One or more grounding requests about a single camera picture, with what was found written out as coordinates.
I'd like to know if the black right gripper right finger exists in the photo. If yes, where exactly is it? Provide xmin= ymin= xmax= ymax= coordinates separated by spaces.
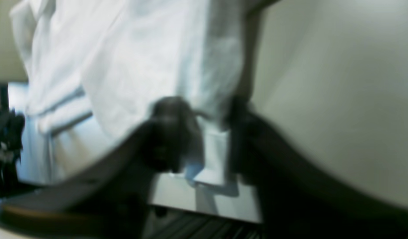
xmin=229 ymin=97 xmax=408 ymax=239

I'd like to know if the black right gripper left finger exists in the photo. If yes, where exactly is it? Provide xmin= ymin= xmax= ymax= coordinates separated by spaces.
xmin=0 ymin=97 xmax=197 ymax=239

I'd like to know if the white t-shirt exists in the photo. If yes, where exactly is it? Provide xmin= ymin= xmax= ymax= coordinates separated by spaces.
xmin=9 ymin=0 xmax=245 ymax=187

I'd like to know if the black bin with tools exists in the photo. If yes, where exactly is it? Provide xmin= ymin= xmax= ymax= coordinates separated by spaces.
xmin=0 ymin=84 xmax=36 ymax=199

